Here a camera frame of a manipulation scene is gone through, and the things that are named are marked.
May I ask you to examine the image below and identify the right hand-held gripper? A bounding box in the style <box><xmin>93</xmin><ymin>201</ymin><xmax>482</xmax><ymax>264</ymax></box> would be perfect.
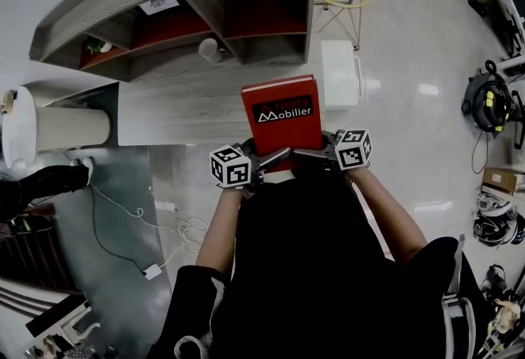
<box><xmin>293</xmin><ymin>128</ymin><xmax>373</xmax><ymax>172</ymax></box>

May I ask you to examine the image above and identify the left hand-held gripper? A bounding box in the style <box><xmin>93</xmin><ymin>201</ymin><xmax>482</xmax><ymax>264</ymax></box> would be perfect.
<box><xmin>208</xmin><ymin>138</ymin><xmax>292</xmax><ymax>199</ymax></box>

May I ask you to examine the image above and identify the red hardcover book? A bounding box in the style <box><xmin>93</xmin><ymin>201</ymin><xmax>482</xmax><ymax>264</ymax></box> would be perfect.
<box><xmin>240</xmin><ymin>74</ymin><xmax>325</xmax><ymax>174</ymax></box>

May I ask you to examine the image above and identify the person's left forearm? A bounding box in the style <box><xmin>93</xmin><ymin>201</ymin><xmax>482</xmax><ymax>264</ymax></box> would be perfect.
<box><xmin>195</xmin><ymin>184</ymin><xmax>243</xmax><ymax>279</ymax></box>

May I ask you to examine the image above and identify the person's right forearm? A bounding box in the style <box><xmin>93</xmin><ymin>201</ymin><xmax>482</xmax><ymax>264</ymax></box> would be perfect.
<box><xmin>346</xmin><ymin>166</ymin><xmax>427</xmax><ymax>268</ymax></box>

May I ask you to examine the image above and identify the grey wood-grain table top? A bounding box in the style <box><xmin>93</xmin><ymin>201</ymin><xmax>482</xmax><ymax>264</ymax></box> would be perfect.
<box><xmin>116</xmin><ymin>37</ymin><xmax>329</xmax><ymax>148</ymax></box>

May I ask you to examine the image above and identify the white side cabinet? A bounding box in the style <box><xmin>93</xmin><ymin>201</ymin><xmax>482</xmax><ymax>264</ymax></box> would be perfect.
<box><xmin>320</xmin><ymin>39</ymin><xmax>364</xmax><ymax>111</ymax></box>

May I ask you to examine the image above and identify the person's black clothing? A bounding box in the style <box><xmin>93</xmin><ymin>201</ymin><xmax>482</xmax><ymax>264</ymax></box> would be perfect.
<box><xmin>153</xmin><ymin>168</ymin><xmax>489</xmax><ymax>359</ymax></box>

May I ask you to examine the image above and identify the white ceramic mug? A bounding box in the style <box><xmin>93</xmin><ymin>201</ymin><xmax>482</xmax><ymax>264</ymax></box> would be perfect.
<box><xmin>198</xmin><ymin>37</ymin><xmax>227</xmax><ymax>64</ymax></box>

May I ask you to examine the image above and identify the black yellow vacuum cleaner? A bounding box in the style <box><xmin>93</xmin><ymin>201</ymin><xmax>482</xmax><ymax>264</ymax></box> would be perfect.
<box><xmin>461</xmin><ymin>60</ymin><xmax>525</xmax><ymax>133</ymax></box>

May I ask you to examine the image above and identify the brown cardboard box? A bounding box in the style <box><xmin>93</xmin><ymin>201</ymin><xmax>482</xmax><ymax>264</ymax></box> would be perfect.
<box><xmin>482</xmin><ymin>166</ymin><xmax>525</xmax><ymax>197</ymax></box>

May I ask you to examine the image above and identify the black framed picture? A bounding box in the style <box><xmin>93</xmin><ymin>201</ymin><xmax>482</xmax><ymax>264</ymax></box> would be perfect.
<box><xmin>137</xmin><ymin>0</ymin><xmax>181</xmax><ymax>17</ymax></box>

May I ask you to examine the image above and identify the black white round appliance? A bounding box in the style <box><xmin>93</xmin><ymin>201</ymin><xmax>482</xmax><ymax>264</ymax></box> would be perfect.
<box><xmin>472</xmin><ymin>193</ymin><xmax>525</xmax><ymax>248</ymax></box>

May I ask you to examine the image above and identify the black office chair base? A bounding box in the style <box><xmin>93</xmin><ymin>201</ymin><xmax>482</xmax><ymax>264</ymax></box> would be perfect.
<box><xmin>510</xmin><ymin>89</ymin><xmax>525</xmax><ymax>145</ymax></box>

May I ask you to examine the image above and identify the small potted green plant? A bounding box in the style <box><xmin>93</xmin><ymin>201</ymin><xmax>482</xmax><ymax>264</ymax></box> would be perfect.
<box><xmin>84</xmin><ymin>35</ymin><xmax>114</xmax><ymax>56</ymax></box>

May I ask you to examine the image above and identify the dark wooden slatted rack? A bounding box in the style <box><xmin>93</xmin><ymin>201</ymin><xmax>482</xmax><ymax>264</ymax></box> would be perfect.
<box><xmin>0</xmin><ymin>221</ymin><xmax>83</xmax><ymax>295</ymax></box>

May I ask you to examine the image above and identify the white cable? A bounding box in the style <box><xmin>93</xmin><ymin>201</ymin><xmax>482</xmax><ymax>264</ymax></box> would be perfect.
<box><xmin>88</xmin><ymin>180</ymin><xmax>208</xmax><ymax>270</ymax></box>

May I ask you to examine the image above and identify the black cable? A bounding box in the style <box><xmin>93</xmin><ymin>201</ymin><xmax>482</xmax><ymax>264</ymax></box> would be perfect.
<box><xmin>90</xmin><ymin>184</ymin><xmax>145</xmax><ymax>273</ymax></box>

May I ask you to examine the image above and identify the white round pedestal table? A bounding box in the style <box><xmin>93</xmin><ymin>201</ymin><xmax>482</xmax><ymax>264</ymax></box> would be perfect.
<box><xmin>2</xmin><ymin>85</ymin><xmax>112</xmax><ymax>170</ymax></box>

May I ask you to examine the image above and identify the grey white shoulder strap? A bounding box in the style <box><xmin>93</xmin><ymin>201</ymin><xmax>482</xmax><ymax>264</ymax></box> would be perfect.
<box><xmin>441</xmin><ymin>234</ymin><xmax>479</xmax><ymax>359</ymax></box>

